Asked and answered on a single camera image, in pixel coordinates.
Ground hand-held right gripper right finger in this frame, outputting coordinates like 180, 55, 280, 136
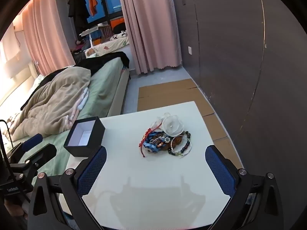
205, 145, 285, 230

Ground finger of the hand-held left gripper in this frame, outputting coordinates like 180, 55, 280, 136
23, 144, 57, 173
8, 134, 44, 162

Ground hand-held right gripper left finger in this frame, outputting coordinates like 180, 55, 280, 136
27, 146, 107, 230

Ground silver bangle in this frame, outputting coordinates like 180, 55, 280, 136
171, 139, 192, 159

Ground black jewelry box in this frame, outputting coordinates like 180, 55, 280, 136
64, 116, 106, 157

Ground dark bead bracelet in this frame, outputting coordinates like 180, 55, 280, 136
168, 131, 192, 157

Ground brown rudraksha bead bracelet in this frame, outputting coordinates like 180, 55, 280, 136
150, 132, 186, 151

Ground silver flower charm bracelet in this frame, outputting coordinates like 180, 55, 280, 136
150, 135, 172, 146

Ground red string bracelet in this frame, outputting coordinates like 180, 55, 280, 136
139, 122, 163, 157

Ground white fabric flower hair accessory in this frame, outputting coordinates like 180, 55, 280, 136
157, 112, 185, 137

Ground beige blanket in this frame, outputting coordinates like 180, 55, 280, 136
7, 67, 92, 142

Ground white and pink cloth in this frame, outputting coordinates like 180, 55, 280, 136
65, 87, 89, 125

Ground bed with green sheet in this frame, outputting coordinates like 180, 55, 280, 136
0, 50, 131, 180

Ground brown cardboard sheet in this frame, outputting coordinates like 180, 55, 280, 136
137, 79, 243, 170

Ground black cloth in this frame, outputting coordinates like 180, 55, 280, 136
20, 51, 130, 111

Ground pink curtain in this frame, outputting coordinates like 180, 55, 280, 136
116, 0, 183, 75
21, 0, 76, 76

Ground printed blanket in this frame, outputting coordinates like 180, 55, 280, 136
85, 32, 130, 58

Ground black hanging clothes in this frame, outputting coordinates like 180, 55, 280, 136
68, 0, 90, 28

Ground window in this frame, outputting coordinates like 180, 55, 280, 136
72, 0, 125, 29

